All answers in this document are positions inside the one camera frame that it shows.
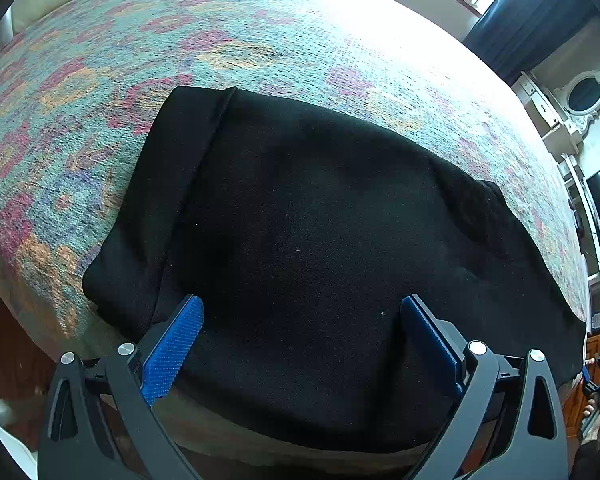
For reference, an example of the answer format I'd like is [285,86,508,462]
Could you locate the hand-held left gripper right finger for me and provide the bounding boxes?
[400,294,569,480]

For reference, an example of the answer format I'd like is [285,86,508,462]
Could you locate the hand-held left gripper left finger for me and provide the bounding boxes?
[37,294,206,480]

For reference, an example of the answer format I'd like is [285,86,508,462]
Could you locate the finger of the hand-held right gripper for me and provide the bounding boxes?
[581,355,600,397]

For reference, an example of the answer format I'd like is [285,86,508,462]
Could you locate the black pants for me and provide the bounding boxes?
[82,86,587,453]

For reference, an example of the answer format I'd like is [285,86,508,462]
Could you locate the person's right forearm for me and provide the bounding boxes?
[569,437,600,480]

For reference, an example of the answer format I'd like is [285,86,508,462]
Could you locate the white shelf unit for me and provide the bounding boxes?
[557,154,600,313]

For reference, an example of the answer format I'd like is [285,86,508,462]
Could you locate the white cloth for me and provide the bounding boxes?
[0,394,38,480]

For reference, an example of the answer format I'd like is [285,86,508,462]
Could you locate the patterned woven blanket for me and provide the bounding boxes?
[0,0,592,467]

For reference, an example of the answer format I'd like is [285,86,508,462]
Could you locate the white vanity with oval mirror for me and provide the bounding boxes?
[511,70,600,162]

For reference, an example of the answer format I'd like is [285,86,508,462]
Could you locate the dark blue curtain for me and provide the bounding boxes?
[464,0,600,87]

